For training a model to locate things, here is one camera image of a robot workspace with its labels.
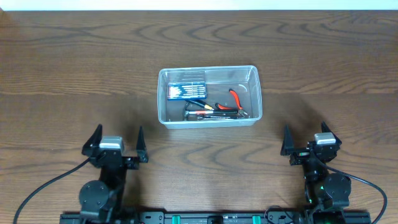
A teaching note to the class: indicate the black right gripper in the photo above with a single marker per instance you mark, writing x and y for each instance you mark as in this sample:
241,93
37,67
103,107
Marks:
287,149

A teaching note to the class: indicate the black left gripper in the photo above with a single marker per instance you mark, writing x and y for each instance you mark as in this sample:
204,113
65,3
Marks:
128,164

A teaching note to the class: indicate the red handled pliers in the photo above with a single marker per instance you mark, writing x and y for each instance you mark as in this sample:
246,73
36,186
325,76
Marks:
239,109

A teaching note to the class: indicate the small claw hammer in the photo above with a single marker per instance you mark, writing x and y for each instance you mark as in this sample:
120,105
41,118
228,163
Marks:
193,113

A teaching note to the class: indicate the silver combination wrench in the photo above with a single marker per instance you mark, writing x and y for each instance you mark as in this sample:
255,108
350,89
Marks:
202,117

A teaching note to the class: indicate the black yellow screwdriver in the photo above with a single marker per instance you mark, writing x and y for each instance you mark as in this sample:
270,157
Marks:
201,104

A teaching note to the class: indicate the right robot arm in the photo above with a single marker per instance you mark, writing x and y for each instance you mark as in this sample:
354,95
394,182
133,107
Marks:
326,193

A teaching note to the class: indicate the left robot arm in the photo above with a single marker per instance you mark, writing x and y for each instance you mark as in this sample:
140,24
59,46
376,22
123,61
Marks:
101,199

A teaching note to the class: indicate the clear plastic container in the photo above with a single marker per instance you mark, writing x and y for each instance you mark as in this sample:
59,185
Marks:
243,79

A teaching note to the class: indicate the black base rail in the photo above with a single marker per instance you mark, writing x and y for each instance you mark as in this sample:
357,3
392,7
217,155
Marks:
271,215

